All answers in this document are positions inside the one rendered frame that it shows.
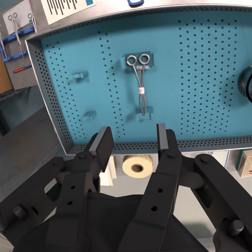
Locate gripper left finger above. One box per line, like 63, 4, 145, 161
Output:
0, 126, 115, 244

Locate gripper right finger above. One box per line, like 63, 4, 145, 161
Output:
119, 123, 252, 251

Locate perforated steel tray blue liner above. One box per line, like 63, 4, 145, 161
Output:
25, 3, 252, 156

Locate silver towel clip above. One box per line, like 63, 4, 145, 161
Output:
125, 53, 150, 117

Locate blue instrument rack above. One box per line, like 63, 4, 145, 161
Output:
0, 25, 35, 64

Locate short silver forceps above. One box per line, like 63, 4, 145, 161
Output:
27, 13, 38, 34

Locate long silver forceps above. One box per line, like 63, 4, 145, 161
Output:
8, 12, 25, 59

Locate cream tape roll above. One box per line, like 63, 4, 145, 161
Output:
122, 155, 154, 180

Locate white blue-edged packet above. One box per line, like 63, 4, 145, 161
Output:
204, 150, 231, 169

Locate beige teal carton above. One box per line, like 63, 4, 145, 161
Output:
235, 149, 252, 178

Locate grey steel round cup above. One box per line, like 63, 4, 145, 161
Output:
237, 65, 252, 97

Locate red blue marker pen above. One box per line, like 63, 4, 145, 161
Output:
13, 64, 32, 74

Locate brown cardboard box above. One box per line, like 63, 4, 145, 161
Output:
0, 52, 13, 94

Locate white printed paper sheet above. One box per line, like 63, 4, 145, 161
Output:
40, 0, 97, 26

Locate blue white rounded object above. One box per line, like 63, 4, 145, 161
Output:
127, 0, 144, 8

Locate white speckled board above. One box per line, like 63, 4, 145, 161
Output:
3, 0, 35, 36

